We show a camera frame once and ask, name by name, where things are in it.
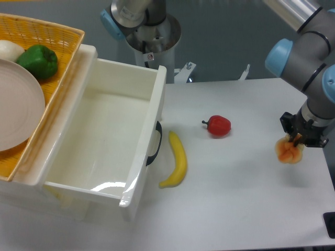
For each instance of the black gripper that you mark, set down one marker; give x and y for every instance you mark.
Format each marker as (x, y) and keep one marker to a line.
(311, 135)

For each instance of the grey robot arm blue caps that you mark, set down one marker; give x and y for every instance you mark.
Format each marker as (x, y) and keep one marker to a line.
(301, 63)

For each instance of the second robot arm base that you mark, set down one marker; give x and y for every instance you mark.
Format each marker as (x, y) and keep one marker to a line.
(145, 25)

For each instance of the upper white drawer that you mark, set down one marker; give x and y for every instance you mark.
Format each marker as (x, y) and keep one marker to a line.
(103, 155)

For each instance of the white drawer cabinet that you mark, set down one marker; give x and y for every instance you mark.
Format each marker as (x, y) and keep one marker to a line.
(28, 186)

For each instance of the pink round plate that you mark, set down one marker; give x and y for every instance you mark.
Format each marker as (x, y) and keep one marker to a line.
(22, 104)

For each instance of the red bell pepper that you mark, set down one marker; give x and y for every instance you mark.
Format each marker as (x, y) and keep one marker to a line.
(218, 126)

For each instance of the black object table edge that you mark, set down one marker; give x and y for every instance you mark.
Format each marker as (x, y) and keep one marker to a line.
(329, 219)

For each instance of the yellow banana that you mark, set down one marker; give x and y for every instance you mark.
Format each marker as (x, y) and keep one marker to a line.
(181, 165)

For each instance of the yellow woven basket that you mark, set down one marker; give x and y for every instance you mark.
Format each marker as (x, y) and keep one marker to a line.
(65, 42)

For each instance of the green bell pepper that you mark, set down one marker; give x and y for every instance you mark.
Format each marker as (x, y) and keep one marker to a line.
(40, 61)

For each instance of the white onion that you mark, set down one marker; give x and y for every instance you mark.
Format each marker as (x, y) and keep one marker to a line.
(10, 51)

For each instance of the black drawer handle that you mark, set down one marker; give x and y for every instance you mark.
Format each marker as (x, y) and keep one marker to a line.
(158, 141)

